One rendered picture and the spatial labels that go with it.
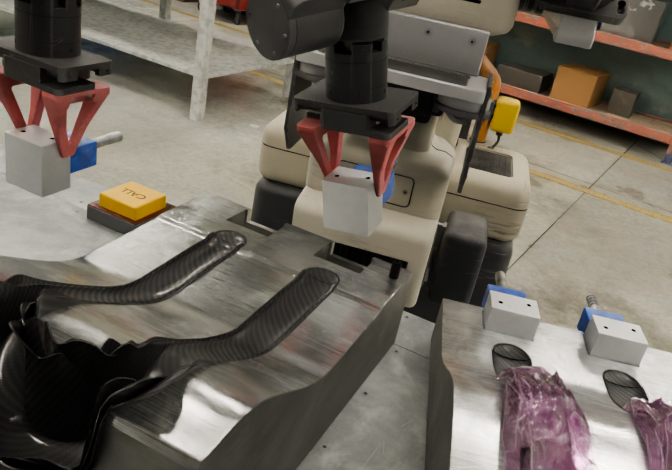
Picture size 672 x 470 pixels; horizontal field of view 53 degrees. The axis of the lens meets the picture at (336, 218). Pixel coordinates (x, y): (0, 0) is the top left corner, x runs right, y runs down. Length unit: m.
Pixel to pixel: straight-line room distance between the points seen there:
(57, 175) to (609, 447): 0.55
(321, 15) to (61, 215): 0.49
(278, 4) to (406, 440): 0.39
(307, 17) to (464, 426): 0.33
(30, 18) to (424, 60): 0.51
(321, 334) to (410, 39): 0.50
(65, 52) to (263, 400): 0.39
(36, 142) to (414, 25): 0.51
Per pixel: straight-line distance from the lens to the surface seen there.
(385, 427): 0.64
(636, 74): 5.91
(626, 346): 0.74
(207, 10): 3.72
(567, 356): 0.72
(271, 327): 0.59
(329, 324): 0.60
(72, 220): 0.91
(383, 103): 0.61
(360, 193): 0.64
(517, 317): 0.71
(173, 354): 0.48
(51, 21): 0.67
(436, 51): 0.95
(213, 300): 0.61
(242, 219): 0.77
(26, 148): 0.71
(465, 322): 0.71
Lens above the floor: 1.21
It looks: 24 degrees down
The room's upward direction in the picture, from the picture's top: 12 degrees clockwise
